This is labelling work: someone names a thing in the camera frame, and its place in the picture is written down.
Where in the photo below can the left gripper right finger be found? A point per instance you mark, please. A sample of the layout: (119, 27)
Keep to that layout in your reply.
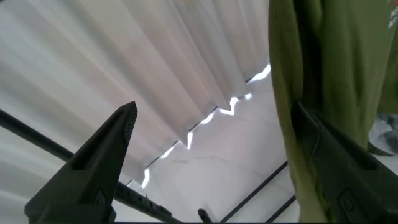
(351, 174)

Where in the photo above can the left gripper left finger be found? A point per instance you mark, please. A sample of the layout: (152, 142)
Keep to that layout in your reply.
(84, 180)

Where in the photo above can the green long-sleeved shirt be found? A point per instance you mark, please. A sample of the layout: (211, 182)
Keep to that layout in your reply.
(342, 62)

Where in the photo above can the black clothes rack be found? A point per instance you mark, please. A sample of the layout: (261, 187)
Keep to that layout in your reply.
(31, 135)

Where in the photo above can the white curtain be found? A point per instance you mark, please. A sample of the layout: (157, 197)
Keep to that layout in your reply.
(124, 46)

